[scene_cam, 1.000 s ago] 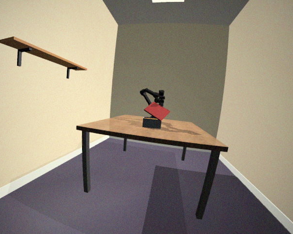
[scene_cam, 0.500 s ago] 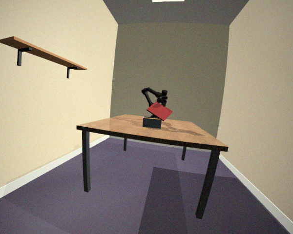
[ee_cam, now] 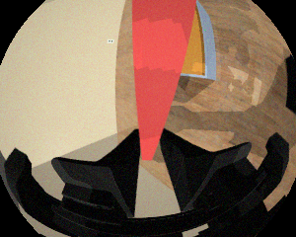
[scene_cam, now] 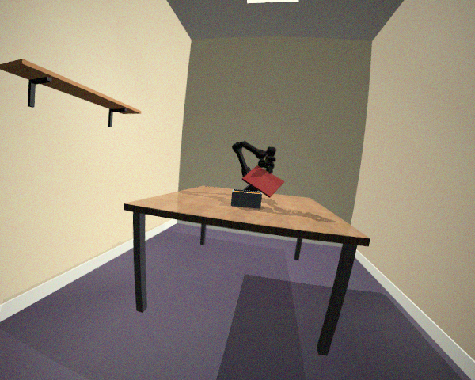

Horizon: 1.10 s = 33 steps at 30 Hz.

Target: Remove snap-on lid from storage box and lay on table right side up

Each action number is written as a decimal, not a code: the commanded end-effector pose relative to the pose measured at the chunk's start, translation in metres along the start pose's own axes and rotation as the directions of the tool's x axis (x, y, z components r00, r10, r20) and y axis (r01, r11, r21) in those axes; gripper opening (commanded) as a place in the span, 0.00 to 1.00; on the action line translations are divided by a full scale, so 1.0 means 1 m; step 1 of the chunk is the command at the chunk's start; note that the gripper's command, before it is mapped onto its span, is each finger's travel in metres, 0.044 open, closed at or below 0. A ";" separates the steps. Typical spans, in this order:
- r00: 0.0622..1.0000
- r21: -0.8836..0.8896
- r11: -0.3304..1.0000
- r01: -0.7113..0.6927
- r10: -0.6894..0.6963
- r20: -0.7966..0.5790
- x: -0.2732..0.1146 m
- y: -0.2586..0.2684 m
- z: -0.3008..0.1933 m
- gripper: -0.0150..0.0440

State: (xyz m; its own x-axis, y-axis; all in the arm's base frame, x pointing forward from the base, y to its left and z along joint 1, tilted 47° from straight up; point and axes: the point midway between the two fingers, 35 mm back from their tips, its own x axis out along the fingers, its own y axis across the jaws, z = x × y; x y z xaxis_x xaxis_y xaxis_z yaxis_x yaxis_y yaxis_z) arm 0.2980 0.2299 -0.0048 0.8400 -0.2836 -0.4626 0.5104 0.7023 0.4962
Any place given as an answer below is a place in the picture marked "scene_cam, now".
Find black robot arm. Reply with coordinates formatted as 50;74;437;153
232;142;276;177

